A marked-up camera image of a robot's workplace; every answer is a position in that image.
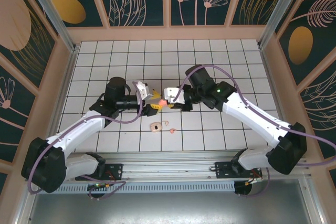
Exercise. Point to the aluminium side strip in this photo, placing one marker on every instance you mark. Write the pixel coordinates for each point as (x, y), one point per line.
(64, 95)
(277, 95)

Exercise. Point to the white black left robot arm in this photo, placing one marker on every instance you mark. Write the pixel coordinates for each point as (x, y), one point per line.
(78, 129)

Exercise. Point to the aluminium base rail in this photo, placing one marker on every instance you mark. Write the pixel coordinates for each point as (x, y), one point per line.
(168, 166)

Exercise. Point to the grey metal base sheet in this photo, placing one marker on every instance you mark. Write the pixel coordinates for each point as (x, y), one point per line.
(168, 208)

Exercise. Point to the black mounting plate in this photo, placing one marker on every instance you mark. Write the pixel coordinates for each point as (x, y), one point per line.
(116, 167)
(221, 167)

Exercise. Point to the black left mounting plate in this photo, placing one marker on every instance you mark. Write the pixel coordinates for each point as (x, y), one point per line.
(116, 167)

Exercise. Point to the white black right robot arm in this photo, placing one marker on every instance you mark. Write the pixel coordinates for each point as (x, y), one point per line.
(257, 119)

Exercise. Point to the aluminium corner post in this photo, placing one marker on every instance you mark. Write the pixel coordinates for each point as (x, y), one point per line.
(281, 11)
(52, 11)

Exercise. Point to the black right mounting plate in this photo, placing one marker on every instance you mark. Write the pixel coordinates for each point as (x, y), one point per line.
(221, 167)

